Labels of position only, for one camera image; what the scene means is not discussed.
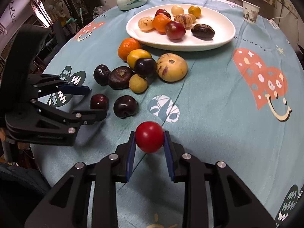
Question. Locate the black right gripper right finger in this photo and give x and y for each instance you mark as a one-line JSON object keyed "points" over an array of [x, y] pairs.
{"points": [[233, 203]]}

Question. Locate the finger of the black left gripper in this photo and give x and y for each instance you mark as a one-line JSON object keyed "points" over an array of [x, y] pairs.
{"points": [[51, 121], [43, 85]]}

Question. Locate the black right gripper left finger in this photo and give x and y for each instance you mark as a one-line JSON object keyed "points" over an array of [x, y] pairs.
{"points": [[86, 189]]}

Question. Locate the dark red small plum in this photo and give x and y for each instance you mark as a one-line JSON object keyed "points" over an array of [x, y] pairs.
{"points": [[99, 102]]}

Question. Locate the dark cherry plum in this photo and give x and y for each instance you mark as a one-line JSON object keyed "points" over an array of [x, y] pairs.
{"points": [[101, 75]]}

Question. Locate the dark purple plum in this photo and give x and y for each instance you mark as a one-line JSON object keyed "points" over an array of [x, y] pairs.
{"points": [[125, 106]]}

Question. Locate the dark brown round fruit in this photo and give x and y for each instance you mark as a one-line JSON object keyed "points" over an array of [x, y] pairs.
{"points": [[119, 78]]}

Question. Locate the bright red cherry tomato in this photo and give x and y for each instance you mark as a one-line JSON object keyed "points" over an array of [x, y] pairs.
{"points": [[149, 136]]}

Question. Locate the large striped pepino melon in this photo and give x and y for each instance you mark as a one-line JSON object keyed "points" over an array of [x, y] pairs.
{"points": [[171, 67]]}

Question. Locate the dark brown chestnut-like fruit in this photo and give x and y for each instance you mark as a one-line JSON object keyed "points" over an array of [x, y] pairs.
{"points": [[203, 31]]}

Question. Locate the small yellow-green fruit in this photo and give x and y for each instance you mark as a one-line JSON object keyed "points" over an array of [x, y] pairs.
{"points": [[138, 84]]}

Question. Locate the standing fan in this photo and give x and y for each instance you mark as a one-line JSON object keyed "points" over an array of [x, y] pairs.
{"points": [[54, 9]]}

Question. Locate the orange tangerine on table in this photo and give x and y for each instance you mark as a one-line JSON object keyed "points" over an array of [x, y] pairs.
{"points": [[127, 45]]}

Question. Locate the yellow-orange persimmon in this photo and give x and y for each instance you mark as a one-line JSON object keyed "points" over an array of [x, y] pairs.
{"points": [[135, 55]]}

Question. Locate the light blue patterned tablecloth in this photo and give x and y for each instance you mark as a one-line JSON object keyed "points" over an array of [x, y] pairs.
{"points": [[241, 103]]}

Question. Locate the pale striped fruit on plate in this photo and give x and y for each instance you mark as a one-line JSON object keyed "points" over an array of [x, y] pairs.
{"points": [[146, 24]]}

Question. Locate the white oval plate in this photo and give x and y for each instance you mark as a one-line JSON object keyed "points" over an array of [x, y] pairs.
{"points": [[224, 29]]}

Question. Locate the orange tangerine on plate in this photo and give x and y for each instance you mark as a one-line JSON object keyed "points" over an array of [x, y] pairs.
{"points": [[160, 21]]}

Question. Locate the dark red fruit behind tangerine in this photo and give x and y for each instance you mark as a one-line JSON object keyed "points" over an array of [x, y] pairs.
{"points": [[163, 12]]}

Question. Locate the red-purple plum on plate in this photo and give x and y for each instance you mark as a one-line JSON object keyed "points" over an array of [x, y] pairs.
{"points": [[174, 30]]}

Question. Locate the pale yellow round fruit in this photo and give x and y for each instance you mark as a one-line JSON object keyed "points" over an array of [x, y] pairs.
{"points": [[177, 10]]}

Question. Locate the striped pepino on plate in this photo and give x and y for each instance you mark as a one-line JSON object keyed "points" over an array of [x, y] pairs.
{"points": [[184, 19]]}

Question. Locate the yellow cherry tomato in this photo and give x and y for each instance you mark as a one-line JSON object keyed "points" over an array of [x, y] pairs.
{"points": [[195, 11]]}

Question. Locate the patterned paper cup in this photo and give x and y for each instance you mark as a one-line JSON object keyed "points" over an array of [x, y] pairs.
{"points": [[250, 12]]}

